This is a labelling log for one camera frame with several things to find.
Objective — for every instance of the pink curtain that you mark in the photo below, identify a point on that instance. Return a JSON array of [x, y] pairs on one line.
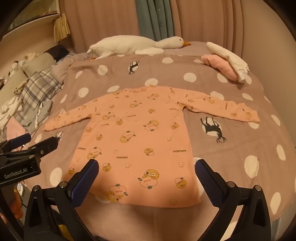
[[104, 18]]

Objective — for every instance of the grey plaid cloth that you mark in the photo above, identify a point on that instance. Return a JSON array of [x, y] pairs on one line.
[[37, 88]]

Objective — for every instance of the orange cartoon print shirt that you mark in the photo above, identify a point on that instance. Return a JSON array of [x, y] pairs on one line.
[[138, 139]]

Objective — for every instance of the white goose plush toy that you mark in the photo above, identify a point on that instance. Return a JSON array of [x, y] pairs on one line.
[[120, 45]]

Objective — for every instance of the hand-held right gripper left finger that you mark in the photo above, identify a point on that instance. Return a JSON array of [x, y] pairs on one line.
[[84, 180]]

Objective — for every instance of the brown polka-dot blanket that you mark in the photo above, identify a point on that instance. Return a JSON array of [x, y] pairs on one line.
[[208, 76]]

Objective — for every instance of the white printed cloth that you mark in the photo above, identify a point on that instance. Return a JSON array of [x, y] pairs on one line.
[[9, 111]]

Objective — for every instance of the white folded cloth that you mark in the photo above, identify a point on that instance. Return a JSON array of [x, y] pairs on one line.
[[226, 52]]

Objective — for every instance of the straw tassel bundle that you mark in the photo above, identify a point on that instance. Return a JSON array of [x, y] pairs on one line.
[[61, 27]]

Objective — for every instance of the pink folded cloth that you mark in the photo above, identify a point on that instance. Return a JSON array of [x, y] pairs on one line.
[[222, 66]]

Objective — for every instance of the grey bolster pillow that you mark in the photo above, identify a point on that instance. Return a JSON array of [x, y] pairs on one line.
[[39, 60]]

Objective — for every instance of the teal curtain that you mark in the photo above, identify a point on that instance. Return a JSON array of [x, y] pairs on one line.
[[150, 18]]

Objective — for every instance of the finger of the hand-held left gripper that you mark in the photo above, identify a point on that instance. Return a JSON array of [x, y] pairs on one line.
[[16, 140], [46, 144]]

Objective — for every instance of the white shelf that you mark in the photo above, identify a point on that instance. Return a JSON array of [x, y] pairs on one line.
[[27, 20]]

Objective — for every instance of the dark cloth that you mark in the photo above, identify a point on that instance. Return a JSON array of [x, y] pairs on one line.
[[60, 51]]

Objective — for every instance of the small stuffed toys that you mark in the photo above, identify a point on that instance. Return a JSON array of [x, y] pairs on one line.
[[23, 61]]

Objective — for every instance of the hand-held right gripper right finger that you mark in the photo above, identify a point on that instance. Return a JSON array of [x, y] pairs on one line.
[[205, 178]]

